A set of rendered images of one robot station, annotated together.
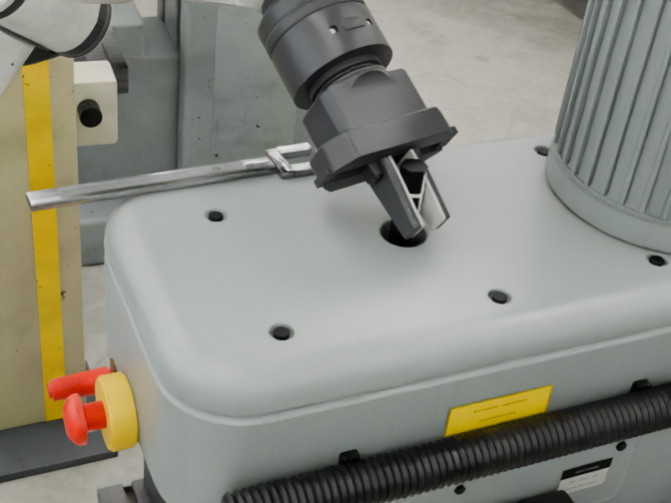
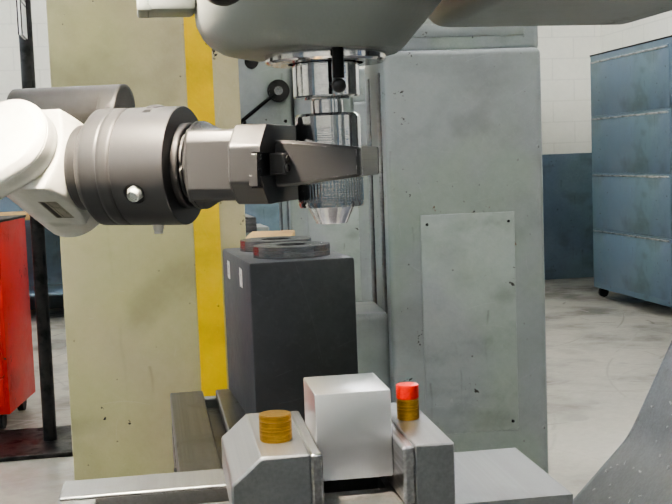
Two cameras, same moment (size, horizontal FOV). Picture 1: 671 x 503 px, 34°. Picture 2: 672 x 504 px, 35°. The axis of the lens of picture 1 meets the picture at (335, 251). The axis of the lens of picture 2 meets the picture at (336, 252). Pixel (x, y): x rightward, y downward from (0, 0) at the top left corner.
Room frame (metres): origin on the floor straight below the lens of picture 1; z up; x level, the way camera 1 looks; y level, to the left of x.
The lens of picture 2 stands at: (-0.03, -0.29, 1.24)
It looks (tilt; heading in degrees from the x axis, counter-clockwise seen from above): 5 degrees down; 18
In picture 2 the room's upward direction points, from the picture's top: 2 degrees counter-clockwise
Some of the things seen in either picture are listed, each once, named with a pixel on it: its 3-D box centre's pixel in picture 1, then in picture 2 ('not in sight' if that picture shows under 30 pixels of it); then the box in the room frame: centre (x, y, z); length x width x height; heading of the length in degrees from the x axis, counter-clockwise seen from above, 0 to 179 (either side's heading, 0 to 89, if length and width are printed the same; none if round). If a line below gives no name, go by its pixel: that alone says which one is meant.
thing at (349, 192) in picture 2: not in sight; (329, 166); (0.71, -0.05, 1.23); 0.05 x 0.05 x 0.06
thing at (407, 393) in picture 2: not in sight; (407, 401); (0.71, -0.10, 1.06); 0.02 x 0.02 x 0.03
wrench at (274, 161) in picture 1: (180, 178); not in sight; (0.74, 0.13, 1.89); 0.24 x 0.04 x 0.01; 120
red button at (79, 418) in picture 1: (86, 417); not in sight; (0.59, 0.17, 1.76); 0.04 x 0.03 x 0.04; 28
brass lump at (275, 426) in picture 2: not in sight; (275, 426); (0.63, -0.03, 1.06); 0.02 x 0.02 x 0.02
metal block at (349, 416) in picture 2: not in sight; (346, 425); (0.68, -0.07, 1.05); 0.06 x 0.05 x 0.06; 27
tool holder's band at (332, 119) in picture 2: not in sight; (327, 120); (0.71, -0.05, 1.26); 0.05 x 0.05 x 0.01
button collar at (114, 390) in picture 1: (116, 411); not in sight; (0.60, 0.15, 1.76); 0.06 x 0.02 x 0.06; 28
